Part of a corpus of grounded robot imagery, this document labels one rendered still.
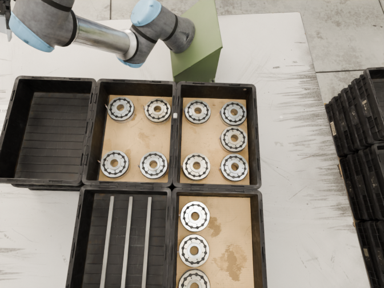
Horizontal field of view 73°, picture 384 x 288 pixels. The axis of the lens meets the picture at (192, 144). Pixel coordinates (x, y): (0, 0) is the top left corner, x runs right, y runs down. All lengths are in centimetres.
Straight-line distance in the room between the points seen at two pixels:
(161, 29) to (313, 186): 90
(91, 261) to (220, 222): 46
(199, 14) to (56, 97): 68
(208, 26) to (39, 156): 83
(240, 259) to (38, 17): 93
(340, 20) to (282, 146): 179
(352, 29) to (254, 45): 149
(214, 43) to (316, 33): 165
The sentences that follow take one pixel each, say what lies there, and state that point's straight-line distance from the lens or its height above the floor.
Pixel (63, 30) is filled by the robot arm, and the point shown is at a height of 120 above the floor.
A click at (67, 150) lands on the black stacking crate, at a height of 83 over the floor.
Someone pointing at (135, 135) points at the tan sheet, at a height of 83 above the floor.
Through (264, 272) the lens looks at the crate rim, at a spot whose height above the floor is 93.
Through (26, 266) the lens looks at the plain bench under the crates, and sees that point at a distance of 125.
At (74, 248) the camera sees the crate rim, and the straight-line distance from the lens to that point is 94.
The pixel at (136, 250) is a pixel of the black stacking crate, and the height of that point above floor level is 83.
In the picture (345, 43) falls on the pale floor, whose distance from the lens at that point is 268.
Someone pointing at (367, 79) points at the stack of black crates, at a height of 58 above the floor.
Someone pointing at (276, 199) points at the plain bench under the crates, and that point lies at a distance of 116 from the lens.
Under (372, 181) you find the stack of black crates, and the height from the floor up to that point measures 39.
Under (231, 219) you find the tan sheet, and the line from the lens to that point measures 98.
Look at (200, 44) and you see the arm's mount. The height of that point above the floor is 91.
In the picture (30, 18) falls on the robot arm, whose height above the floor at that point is 126.
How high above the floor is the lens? 179
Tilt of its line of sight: 72 degrees down
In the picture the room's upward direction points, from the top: 6 degrees clockwise
